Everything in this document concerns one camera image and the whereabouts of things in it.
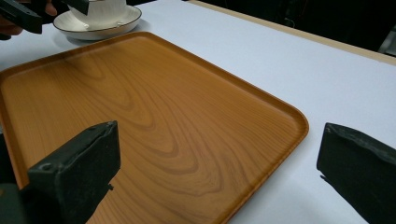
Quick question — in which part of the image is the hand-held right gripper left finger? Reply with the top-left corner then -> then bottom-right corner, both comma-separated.
19,120 -> 121,224

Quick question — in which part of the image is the wooden tray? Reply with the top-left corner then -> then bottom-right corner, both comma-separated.
0,31 -> 310,224

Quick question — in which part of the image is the grey object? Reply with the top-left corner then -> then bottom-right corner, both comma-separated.
377,30 -> 396,58

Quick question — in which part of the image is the white saucer with dark rim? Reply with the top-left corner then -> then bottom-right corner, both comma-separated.
52,5 -> 143,42

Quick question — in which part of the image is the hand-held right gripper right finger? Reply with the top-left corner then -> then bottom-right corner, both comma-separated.
316,122 -> 396,224

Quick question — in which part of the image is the white cup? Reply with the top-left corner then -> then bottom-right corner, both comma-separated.
67,0 -> 129,31

